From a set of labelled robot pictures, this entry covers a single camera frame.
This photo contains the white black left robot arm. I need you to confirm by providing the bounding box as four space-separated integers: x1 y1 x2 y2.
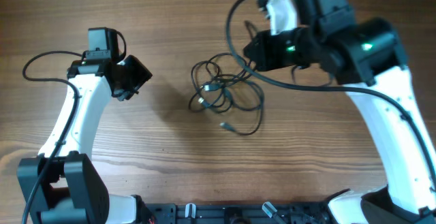
17 27 157 223

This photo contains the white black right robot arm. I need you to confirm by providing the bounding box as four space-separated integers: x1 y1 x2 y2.
244 0 435 223

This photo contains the thick black cable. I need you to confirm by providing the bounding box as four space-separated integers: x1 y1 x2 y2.
188 52 255 114

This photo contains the short black micro USB cable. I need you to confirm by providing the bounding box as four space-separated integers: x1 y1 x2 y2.
188 77 236 114

